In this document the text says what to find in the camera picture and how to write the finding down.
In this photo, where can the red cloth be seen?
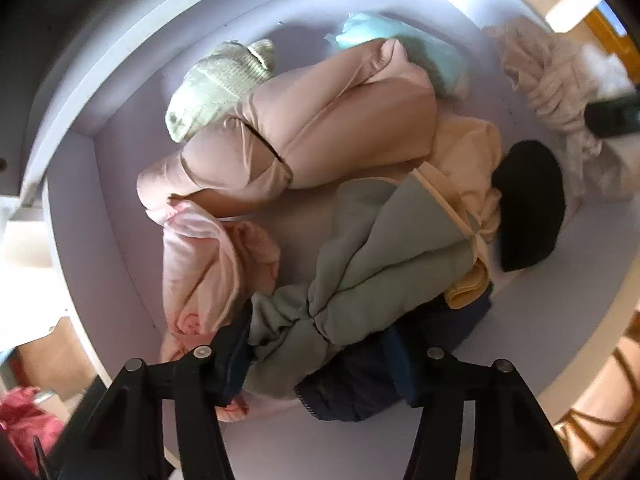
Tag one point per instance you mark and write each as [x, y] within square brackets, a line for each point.
[25, 415]

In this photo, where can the pale green knitted cloth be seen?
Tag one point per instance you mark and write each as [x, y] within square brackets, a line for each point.
[210, 90]

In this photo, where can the cream cloth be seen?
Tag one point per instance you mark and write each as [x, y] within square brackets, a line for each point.
[465, 160]

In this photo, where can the navy blue garment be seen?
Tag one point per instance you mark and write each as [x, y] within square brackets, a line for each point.
[350, 385]

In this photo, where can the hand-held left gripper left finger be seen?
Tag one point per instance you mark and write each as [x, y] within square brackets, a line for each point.
[200, 390]

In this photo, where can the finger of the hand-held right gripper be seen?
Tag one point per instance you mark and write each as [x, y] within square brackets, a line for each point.
[615, 120]

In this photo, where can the grey-green sweatshirt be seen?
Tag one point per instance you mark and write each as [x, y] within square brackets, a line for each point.
[380, 260]

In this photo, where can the off-white cloth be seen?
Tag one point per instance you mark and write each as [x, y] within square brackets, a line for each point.
[550, 90]

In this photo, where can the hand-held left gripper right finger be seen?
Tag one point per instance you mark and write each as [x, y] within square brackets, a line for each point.
[450, 410]

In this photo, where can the light pink printed cloth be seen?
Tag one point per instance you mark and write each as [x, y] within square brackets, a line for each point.
[195, 270]

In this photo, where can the black cloth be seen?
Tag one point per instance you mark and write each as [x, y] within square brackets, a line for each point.
[530, 200]

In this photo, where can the teal towel in plastic bag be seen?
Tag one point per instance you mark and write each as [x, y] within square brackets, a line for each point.
[435, 55]

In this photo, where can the beige pink garment bundle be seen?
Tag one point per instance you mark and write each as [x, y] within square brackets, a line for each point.
[350, 125]

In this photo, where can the cardboard box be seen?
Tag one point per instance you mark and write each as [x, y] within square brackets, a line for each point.
[55, 365]

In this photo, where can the wooden chair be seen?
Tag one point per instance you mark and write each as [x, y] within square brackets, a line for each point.
[605, 435]

